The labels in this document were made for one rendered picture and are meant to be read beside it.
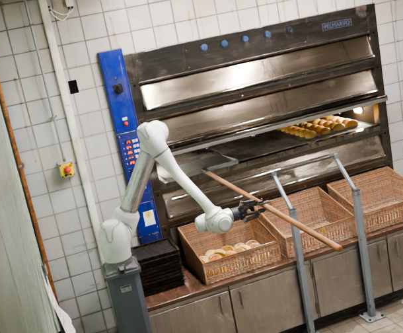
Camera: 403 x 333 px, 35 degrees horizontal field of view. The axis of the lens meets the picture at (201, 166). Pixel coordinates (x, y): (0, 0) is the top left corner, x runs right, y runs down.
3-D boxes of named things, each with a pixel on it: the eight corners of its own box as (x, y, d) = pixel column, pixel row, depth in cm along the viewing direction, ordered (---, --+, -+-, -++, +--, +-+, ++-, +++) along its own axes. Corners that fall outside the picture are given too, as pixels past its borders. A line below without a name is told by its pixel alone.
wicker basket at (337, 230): (257, 240, 469) (251, 205, 463) (323, 219, 486) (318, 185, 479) (288, 259, 425) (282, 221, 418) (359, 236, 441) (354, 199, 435)
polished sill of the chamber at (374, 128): (159, 188, 447) (158, 183, 446) (376, 129, 495) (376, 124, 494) (161, 189, 441) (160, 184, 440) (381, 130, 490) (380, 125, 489)
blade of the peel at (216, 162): (238, 162, 458) (238, 159, 457) (167, 182, 442) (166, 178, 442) (220, 154, 491) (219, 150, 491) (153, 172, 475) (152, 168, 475)
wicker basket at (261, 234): (183, 263, 454) (175, 226, 447) (253, 240, 470) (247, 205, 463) (206, 286, 409) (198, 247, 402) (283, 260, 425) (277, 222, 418)
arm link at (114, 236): (100, 265, 347) (92, 228, 342) (108, 252, 365) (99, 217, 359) (129, 261, 345) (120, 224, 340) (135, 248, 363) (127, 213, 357)
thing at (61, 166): (60, 177, 417) (56, 162, 415) (74, 173, 420) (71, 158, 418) (61, 179, 410) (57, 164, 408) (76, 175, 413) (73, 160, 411)
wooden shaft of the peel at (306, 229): (343, 251, 285) (343, 245, 284) (338, 253, 284) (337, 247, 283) (210, 174, 443) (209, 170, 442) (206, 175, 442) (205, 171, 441)
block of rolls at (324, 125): (274, 130, 544) (273, 123, 542) (323, 117, 556) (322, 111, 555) (308, 139, 487) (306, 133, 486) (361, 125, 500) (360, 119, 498)
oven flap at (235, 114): (153, 148, 434) (145, 121, 435) (376, 92, 482) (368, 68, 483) (154, 147, 430) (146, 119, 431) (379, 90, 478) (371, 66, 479)
